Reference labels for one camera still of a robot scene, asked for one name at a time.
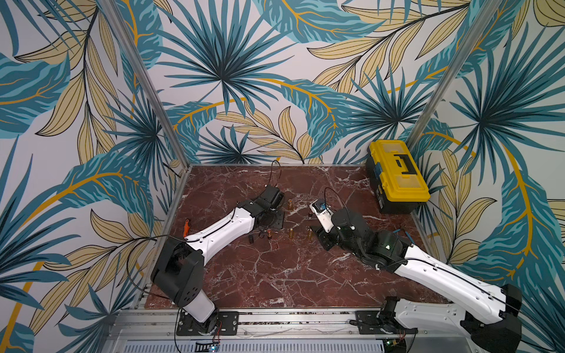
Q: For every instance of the aluminium corner post right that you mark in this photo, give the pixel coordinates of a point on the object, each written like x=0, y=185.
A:
x=468, y=44

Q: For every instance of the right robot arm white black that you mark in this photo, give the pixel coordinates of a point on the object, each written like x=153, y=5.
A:
x=485, y=314

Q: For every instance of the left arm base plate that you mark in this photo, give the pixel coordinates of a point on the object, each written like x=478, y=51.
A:
x=223, y=322

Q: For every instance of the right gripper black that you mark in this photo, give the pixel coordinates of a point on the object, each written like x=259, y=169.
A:
x=320, y=236

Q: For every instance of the orange handled screwdriver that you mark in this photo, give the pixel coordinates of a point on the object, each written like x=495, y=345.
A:
x=186, y=229

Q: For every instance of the aluminium corner post left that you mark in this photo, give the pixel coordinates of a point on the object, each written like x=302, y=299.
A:
x=119, y=27

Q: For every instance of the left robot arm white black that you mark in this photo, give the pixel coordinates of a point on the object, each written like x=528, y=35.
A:
x=179, y=269

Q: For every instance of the aluminium corner post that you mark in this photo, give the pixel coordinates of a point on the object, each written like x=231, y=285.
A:
x=119, y=27
x=468, y=44

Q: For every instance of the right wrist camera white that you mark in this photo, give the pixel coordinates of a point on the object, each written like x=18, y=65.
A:
x=323, y=214

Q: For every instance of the aluminium frame rail front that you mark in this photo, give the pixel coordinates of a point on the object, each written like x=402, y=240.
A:
x=271, y=330

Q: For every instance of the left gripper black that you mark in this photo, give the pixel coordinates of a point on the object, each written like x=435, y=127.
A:
x=280, y=220

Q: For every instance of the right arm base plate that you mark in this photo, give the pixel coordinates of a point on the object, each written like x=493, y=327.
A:
x=373, y=322

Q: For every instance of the yellow black toolbox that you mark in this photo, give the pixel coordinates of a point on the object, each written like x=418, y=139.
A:
x=394, y=177

